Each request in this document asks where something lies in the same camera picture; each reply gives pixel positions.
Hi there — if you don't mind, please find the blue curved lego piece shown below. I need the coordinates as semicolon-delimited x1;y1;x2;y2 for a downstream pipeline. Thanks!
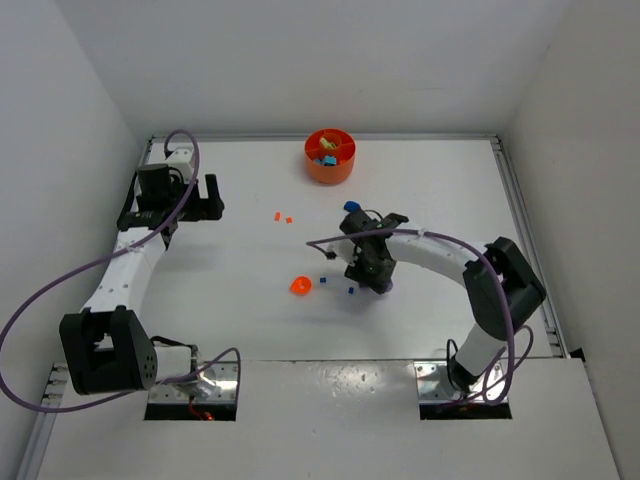
343;201;361;212

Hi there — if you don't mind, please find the orange heart-shaped piece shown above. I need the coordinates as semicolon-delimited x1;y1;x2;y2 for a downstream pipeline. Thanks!
289;276;313;296

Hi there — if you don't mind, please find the green lego brick upside-down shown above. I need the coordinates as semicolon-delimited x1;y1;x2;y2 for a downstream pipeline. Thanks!
319;137;337;150

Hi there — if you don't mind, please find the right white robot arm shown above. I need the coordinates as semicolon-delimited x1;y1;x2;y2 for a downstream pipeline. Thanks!
332;209;546;393

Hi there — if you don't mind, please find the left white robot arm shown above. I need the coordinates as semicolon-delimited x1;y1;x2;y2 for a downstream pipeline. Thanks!
59;162;224;395

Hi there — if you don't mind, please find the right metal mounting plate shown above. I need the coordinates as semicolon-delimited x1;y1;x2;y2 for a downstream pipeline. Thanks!
413;360;504;405

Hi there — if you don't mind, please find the metal mounting plate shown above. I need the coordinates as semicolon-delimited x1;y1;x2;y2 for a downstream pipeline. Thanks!
413;360;504;405
147;362;238;405

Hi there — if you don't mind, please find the orange divided round container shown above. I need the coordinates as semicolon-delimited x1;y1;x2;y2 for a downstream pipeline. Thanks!
304;128;356;185

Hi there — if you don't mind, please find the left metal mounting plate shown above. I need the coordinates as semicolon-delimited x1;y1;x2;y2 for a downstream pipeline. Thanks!
147;362;238;405

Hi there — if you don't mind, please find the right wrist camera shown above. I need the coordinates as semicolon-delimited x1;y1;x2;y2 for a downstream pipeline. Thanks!
327;240;356;264

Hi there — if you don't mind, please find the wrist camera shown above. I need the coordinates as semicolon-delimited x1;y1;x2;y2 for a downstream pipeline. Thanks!
164;147;195;183
327;240;356;264

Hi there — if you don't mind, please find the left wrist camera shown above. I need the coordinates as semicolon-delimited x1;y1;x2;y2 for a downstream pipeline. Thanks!
164;147;195;183

